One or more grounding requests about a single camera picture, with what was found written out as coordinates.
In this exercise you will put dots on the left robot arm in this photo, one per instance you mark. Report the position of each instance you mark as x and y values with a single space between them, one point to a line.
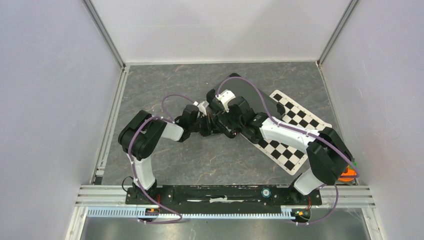
141 135

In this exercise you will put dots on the black poker set case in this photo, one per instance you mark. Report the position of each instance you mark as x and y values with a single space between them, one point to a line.
257 99

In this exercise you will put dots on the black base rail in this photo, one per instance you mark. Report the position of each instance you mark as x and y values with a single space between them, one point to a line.
220 199

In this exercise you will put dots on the black white checkered board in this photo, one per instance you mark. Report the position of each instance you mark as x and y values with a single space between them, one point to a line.
286 143

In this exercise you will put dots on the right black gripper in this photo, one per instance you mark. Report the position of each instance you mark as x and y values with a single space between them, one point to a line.
224 117

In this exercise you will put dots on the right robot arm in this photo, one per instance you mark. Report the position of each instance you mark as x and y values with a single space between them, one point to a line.
326 152

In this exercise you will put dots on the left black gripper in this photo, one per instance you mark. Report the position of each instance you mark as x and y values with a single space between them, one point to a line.
208 131

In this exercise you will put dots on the teal chip on rail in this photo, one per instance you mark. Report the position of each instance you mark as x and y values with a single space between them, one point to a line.
266 192

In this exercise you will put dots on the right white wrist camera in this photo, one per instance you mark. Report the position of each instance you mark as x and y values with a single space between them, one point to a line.
226 96

